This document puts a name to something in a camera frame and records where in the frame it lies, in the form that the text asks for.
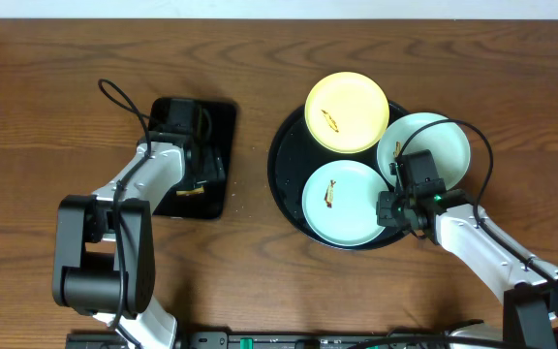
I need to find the light green plate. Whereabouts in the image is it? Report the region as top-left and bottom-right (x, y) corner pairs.
(301, 160), (388, 247)
(377, 112), (471, 190)

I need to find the light green plate right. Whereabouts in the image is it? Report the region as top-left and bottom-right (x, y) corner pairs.
(377, 112), (471, 190)

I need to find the green yellow sponge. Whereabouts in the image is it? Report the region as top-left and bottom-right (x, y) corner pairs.
(176, 186), (205, 197)

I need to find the black rectangular tray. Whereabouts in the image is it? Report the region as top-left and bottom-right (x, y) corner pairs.
(149, 99), (237, 220)

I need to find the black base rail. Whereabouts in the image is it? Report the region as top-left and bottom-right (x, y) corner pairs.
(64, 331), (454, 349)

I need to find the round black tray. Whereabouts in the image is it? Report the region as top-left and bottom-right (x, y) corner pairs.
(266, 99), (420, 251)

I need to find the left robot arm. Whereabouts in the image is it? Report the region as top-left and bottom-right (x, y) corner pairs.
(52, 132), (233, 348)

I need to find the yellow plate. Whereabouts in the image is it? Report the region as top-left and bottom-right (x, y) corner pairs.
(304, 72), (390, 154)

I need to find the light green plate front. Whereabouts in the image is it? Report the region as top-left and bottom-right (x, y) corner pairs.
(301, 160), (388, 247)

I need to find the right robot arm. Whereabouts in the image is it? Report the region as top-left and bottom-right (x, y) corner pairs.
(376, 190), (558, 348)

